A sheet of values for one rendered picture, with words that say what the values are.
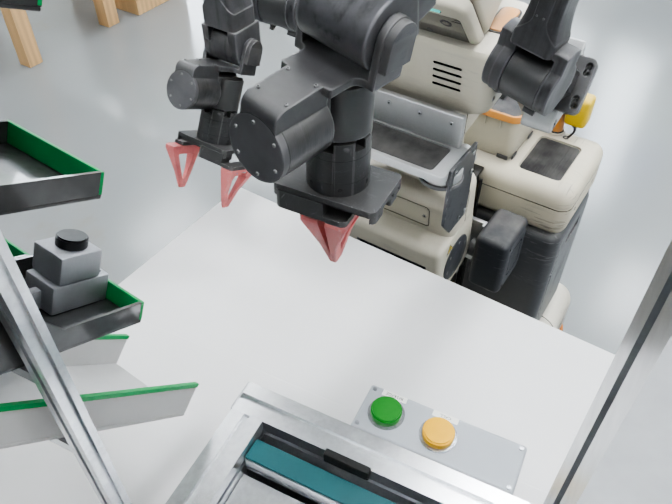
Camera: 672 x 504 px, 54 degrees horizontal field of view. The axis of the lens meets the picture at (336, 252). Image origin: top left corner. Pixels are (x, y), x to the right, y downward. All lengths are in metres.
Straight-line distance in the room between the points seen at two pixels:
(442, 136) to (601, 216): 1.69
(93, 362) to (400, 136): 0.63
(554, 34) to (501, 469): 0.54
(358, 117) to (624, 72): 3.31
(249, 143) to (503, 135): 1.06
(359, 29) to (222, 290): 0.74
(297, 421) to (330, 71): 0.50
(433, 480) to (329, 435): 0.14
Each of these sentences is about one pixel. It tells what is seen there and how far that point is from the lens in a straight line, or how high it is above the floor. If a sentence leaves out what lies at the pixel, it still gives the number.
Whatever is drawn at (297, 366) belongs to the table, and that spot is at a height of 0.86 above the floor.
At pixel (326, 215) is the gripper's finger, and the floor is 1.31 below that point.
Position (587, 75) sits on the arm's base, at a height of 1.19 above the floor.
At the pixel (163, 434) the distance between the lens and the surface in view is 1.00.
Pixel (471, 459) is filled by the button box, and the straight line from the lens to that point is 0.85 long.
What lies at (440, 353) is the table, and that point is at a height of 0.86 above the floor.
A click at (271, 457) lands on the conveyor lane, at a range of 0.86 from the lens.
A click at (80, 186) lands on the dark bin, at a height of 1.37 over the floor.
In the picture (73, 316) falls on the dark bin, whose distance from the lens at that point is 0.68.
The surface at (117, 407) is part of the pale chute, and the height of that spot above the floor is 1.10.
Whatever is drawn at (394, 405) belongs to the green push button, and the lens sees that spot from 0.86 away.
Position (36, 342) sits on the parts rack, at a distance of 0.57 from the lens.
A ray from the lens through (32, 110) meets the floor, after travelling 3.50.
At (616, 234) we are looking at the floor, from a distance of 2.72.
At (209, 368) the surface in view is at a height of 0.86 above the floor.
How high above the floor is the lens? 1.70
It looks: 44 degrees down
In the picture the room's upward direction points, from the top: straight up
